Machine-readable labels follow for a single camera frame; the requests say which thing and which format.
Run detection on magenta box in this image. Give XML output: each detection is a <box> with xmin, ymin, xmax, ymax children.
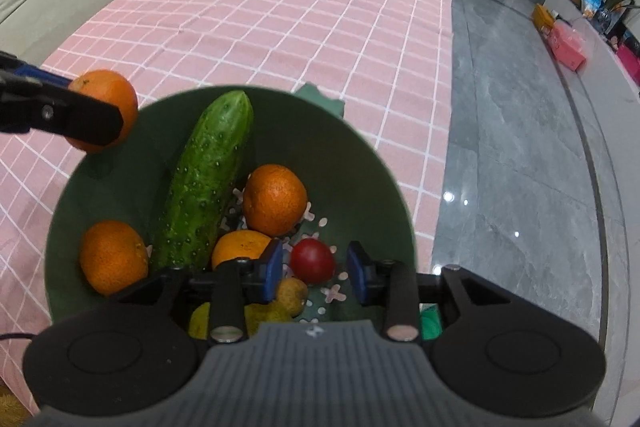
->
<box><xmin>616</xmin><ymin>42</ymin><xmax>640</xmax><ymax>82</ymax></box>

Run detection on red tomato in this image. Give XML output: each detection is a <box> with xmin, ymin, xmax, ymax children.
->
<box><xmin>290</xmin><ymin>238</ymin><xmax>337</xmax><ymax>285</ymax></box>

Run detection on pink checkered tablecloth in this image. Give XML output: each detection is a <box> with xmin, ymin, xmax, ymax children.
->
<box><xmin>0</xmin><ymin>0</ymin><xmax>453</xmax><ymax>413</ymax></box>

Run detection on yellow fruit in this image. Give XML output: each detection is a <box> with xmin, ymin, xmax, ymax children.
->
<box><xmin>189</xmin><ymin>301</ymin><xmax>301</xmax><ymax>341</ymax></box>

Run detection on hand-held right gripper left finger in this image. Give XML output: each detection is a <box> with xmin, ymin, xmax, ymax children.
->
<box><xmin>117</xmin><ymin>238</ymin><xmax>284</xmax><ymax>344</ymax></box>

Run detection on yellowish orange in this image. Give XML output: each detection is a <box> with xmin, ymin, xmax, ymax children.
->
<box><xmin>211</xmin><ymin>229</ymin><xmax>273</xmax><ymax>270</ymax></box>

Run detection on small orange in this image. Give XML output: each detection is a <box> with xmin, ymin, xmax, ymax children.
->
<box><xmin>79</xmin><ymin>220</ymin><xmax>150</xmax><ymax>297</ymax></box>
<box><xmin>67</xmin><ymin>69</ymin><xmax>139</xmax><ymax>154</ymax></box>

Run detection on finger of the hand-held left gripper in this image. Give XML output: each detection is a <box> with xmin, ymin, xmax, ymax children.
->
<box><xmin>0</xmin><ymin>82</ymin><xmax>124</xmax><ymax>148</ymax></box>
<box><xmin>0</xmin><ymin>52</ymin><xmax>74</xmax><ymax>88</ymax></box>

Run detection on pink box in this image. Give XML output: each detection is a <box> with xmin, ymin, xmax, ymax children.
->
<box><xmin>546</xmin><ymin>24</ymin><xmax>587</xmax><ymax>72</ymax></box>

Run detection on orange box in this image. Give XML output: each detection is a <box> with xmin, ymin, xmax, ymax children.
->
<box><xmin>532</xmin><ymin>3</ymin><xmax>557</xmax><ymax>32</ymax></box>

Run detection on large orange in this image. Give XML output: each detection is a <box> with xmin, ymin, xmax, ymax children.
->
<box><xmin>242</xmin><ymin>164</ymin><xmax>308</xmax><ymax>238</ymax></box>

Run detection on small brown round fruit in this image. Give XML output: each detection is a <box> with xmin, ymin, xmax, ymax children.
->
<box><xmin>274</xmin><ymin>277</ymin><xmax>308</xmax><ymax>317</ymax></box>

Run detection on green cucumber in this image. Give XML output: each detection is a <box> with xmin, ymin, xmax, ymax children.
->
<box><xmin>149</xmin><ymin>90</ymin><xmax>255</xmax><ymax>273</ymax></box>

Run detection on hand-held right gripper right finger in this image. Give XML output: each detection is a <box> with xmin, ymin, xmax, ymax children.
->
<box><xmin>346</xmin><ymin>241</ymin><xmax>511</xmax><ymax>342</ymax></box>

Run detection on dark green colander bowl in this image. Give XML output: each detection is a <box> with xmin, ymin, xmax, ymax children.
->
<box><xmin>44</xmin><ymin>81</ymin><xmax>445</xmax><ymax>343</ymax></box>

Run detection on white low cabinet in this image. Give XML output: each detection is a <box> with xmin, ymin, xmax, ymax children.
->
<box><xmin>542</xmin><ymin>0</ymin><xmax>640</xmax><ymax>98</ymax></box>

